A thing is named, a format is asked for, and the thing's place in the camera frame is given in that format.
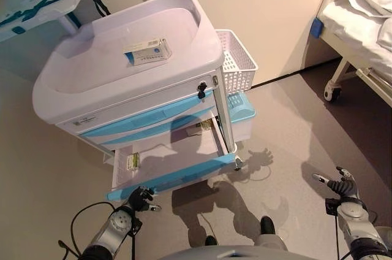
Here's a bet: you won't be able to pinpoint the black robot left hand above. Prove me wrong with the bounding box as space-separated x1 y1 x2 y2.
127 185 162 213

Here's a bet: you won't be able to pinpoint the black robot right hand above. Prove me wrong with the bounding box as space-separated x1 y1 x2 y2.
312 166 361 202

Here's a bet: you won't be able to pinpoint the blue fronted cart drawer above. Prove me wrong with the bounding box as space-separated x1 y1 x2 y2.
56 94 217 139
85 109 197 151
104 112 236 202

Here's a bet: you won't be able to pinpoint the white grey medicine box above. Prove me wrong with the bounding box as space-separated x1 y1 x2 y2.
122 37 173 66

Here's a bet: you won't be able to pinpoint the small green white medicine box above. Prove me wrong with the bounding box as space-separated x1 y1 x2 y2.
126 152 141 172

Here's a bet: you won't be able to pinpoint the white cart side tray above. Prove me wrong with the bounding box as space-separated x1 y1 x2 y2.
102 151 116 167

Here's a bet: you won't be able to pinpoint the bed caster wheel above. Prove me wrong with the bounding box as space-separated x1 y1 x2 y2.
323 86 342 103

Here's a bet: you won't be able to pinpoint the grey robot torso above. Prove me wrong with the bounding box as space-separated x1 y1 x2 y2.
159 243 319 260

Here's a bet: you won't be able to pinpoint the light blue waste bin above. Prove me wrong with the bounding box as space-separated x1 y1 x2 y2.
225 91 257 143

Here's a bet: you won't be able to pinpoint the black keys in lock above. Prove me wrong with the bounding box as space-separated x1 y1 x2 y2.
197 80 208 103

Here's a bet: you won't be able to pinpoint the white medical cart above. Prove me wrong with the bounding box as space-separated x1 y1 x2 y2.
32 0 243 172

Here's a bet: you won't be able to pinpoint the blue bed tag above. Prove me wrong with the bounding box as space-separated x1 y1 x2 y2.
311 17 323 39

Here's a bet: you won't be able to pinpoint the white perforated side basket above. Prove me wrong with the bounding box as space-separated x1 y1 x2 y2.
215 29 258 95

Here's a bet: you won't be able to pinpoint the white hospital bed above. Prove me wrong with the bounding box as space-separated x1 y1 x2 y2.
315 0 392 104

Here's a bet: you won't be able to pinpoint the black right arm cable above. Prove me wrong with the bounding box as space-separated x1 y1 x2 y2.
334 210 342 260

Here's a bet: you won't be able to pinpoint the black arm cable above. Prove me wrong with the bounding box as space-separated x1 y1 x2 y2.
58 201 137 260
334 210 342 260

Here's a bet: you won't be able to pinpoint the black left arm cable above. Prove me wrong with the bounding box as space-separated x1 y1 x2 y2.
58 201 137 260

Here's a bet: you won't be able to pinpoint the thin black floor cable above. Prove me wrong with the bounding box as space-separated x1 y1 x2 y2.
198 212 217 238

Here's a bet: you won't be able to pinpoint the black hanging strap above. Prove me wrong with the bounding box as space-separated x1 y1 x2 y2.
82 0 111 18

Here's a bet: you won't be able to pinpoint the white table with teal straps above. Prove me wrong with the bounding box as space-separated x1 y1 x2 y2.
0 0 89 43

